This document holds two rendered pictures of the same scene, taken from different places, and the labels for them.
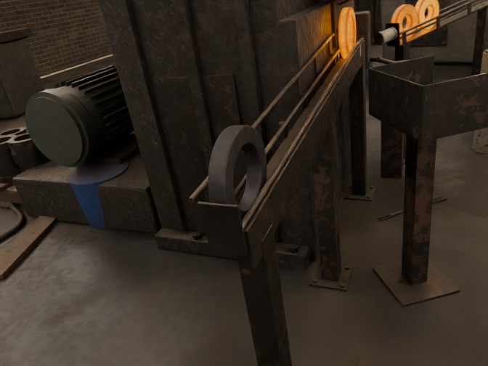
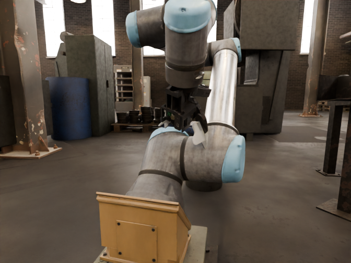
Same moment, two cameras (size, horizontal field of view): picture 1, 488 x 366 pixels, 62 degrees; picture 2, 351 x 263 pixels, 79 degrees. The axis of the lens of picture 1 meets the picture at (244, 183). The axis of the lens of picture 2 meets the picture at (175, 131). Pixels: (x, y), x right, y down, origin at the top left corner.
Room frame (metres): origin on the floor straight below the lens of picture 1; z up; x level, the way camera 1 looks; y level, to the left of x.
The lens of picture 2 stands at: (1.67, -1.78, 0.60)
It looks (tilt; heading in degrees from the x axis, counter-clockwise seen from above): 9 degrees down; 157
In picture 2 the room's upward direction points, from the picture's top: straight up
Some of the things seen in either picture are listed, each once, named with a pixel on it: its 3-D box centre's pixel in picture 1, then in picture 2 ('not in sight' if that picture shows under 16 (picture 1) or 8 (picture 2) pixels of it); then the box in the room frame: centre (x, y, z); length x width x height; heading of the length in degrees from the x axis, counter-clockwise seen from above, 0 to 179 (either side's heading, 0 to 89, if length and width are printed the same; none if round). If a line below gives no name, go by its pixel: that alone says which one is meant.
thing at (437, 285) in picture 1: (422, 190); (349, 144); (1.03, -0.52, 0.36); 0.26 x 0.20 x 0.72; 7
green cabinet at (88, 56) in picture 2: not in sight; (93, 88); (-2.21, -1.58, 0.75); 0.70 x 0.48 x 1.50; 152
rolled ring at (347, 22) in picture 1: (347, 33); not in sight; (1.63, -0.49, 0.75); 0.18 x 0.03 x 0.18; 152
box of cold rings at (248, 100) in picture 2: not in sight; (219, 110); (-1.13, 0.16, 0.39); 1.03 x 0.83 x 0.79; 66
